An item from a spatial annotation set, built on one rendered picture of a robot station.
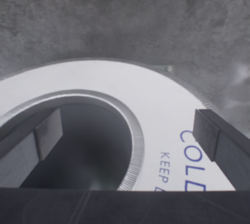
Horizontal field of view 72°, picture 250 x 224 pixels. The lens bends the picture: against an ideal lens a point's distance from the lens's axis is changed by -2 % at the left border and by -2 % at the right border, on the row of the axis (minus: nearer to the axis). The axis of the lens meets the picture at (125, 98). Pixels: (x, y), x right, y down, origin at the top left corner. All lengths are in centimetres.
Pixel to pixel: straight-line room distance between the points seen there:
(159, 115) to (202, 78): 80
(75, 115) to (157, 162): 48
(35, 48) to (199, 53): 111
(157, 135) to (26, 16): 106
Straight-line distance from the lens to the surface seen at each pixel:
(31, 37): 136
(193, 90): 78
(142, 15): 112
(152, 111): 66
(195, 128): 16
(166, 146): 57
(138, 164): 53
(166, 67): 125
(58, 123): 16
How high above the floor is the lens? 108
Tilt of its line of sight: 49 degrees down
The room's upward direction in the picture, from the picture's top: 175 degrees counter-clockwise
